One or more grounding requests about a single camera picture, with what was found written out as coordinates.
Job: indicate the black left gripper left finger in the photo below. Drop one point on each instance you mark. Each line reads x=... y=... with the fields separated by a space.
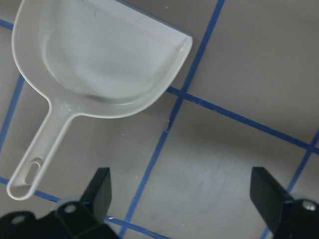
x=78 y=219

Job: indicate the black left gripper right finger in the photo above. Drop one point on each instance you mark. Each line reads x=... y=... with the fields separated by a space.
x=286 y=216

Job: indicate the white plastic dustpan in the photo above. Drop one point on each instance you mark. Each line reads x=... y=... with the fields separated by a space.
x=93 y=58

